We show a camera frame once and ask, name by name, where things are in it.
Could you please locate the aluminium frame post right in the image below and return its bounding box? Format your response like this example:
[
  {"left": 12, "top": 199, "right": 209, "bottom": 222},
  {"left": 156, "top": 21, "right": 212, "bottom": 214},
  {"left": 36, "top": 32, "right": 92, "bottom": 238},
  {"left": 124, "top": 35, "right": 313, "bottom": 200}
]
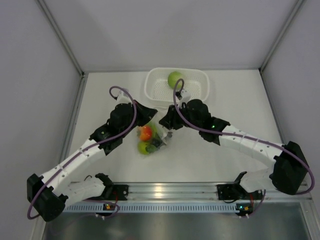
[{"left": 259, "top": 0, "right": 307, "bottom": 74}]

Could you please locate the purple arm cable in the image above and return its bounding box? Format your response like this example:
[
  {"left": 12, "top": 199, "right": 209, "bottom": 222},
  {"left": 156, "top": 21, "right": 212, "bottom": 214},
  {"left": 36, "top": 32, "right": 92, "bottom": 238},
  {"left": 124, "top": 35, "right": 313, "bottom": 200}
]
[
  {"left": 26, "top": 86, "right": 138, "bottom": 221},
  {"left": 172, "top": 78, "right": 315, "bottom": 195}
]

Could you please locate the orange red fake tomato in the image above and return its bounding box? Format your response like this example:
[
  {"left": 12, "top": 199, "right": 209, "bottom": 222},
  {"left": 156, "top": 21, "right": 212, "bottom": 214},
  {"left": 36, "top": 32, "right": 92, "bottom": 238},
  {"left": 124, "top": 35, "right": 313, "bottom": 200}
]
[{"left": 138, "top": 125, "right": 153, "bottom": 142}]

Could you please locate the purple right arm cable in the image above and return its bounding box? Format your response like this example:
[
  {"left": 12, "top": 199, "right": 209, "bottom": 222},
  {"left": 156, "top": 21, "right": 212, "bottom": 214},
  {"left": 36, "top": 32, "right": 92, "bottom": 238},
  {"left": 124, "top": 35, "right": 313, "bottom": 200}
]
[{"left": 172, "top": 78, "right": 315, "bottom": 195}]

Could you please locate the pale green fake cabbage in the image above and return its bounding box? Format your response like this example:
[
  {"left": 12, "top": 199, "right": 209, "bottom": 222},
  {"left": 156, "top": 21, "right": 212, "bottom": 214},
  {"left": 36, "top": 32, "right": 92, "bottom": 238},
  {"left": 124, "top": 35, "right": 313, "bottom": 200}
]
[{"left": 167, "top": 71, "right": 185, "bottom": 89}]

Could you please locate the aluminium frame post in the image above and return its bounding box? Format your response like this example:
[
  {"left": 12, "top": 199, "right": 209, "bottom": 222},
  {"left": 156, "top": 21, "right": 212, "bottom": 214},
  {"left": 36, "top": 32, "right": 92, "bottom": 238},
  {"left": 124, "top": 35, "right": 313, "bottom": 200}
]
[
  {"left": 259, "top": 0, "right": 307, "bottom": 74},
  {"left": 35, "top": 0, "right": 85, "bottom": 77}
]

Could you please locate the clear polka dot zip bag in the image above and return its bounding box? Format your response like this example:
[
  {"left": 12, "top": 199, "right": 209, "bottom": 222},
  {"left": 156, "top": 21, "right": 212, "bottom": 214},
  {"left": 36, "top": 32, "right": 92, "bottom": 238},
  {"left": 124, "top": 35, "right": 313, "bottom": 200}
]
[{"left": 137, "top": 112, "right": 173, "bottom": 156}]

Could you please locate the dark green fake vegetable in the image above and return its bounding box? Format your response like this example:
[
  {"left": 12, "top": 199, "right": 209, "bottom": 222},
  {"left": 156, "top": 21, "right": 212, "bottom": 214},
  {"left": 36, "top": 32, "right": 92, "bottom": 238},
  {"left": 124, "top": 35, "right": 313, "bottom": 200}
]
[{"left": 148, "top": 132, "right": 167, "bottom": 153}]

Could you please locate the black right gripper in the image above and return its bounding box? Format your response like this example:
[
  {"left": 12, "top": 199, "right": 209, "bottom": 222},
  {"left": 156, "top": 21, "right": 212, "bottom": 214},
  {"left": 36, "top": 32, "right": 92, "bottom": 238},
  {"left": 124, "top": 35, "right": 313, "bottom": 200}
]
[{"left": 159, "top": 102, "right": 202, "bottom": 131}]

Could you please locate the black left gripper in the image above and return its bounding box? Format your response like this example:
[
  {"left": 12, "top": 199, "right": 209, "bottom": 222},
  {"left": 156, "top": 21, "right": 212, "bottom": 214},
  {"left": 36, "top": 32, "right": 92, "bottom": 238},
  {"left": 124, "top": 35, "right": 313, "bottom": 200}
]
[{"left": 120, "top": 99, "right": 158, "bottom": 137}]

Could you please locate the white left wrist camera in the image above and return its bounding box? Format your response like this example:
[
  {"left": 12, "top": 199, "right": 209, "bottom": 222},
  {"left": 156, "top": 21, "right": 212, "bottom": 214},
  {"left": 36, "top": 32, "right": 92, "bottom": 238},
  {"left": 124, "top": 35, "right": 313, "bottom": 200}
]
[{"left": 116, "top": 90, "right": 131, "bottom": 104}]

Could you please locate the aluminium frame post left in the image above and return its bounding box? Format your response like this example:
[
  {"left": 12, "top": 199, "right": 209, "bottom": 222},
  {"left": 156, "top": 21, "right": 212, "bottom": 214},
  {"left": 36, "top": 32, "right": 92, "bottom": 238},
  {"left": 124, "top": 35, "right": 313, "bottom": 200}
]
[{"left": 35, "top": 0, "right": 85, "bottom": 77}]

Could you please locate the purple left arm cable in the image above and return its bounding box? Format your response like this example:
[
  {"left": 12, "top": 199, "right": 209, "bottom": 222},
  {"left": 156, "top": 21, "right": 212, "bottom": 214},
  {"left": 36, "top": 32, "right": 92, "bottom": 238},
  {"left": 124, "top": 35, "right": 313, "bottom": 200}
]
[{"left": 26, "top": 86, "right": 138, "bottom": 221}]

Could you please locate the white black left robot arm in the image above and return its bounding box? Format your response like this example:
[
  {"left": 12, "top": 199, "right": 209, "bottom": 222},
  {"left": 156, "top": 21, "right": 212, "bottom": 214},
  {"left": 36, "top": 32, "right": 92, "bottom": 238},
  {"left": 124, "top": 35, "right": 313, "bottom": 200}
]
[{"left": 26, "top": 100, "right": 158, "bottom": 222}]

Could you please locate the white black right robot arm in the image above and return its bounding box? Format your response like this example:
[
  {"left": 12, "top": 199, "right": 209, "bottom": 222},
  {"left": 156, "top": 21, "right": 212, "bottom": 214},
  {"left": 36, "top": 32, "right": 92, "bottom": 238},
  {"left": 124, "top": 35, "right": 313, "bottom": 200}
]
[{"left": 159, "top": 99, "right": 310, "bottom": 199}]

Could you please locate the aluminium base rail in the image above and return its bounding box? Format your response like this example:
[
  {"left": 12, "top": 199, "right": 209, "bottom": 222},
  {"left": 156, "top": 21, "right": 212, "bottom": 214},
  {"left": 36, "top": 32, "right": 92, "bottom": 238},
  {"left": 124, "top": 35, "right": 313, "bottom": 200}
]
[{"left": 39, "top": 181, "right": 312, "bottom": 203}]

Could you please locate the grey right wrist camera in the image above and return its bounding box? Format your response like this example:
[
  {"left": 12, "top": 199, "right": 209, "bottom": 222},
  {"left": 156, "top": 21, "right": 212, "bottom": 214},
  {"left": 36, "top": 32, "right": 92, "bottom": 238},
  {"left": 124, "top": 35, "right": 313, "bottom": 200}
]
[{"left": 175, "top": 89, "right": 191, "bottom": 108}]

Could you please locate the white slotted cable duct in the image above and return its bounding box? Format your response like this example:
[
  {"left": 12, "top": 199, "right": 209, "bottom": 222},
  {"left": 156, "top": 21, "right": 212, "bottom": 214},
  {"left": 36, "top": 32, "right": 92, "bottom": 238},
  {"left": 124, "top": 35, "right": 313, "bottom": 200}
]
[{"left": 63, "top": 202, "right": 245, "bottom": 214}]

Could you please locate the white perforated plastic basket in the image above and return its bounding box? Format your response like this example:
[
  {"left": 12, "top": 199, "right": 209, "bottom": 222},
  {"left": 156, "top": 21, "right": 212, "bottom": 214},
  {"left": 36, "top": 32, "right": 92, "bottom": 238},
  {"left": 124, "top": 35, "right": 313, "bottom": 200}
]
[{"left": 144, "top": 66, "right": 210, "bottom": 107}]

